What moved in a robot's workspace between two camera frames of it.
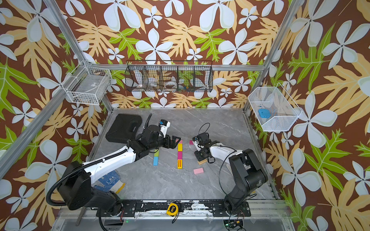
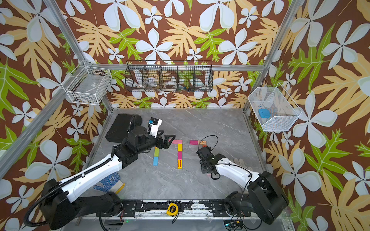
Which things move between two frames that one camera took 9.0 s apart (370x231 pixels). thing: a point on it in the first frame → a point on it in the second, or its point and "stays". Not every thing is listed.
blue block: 155,160 stays
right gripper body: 199,154 → 204,165
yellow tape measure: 172,209 stays
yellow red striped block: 179,163 stays
